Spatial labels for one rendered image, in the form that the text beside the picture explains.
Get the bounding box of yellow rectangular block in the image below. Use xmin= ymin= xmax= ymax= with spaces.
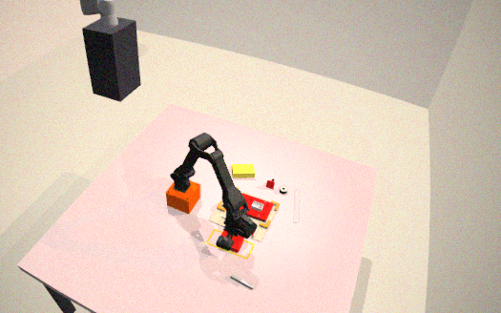
xmin=232 ymin=164 xmax=255 ymax=178

